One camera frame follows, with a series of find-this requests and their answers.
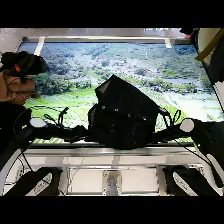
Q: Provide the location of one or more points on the black garment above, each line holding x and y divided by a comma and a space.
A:
125, 106
25, 61
9, 116

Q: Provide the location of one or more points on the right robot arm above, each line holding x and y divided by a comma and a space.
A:
200, 131

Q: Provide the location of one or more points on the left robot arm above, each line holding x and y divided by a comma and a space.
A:
23, 136

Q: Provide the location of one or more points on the brown garment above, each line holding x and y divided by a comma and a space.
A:
11, 88

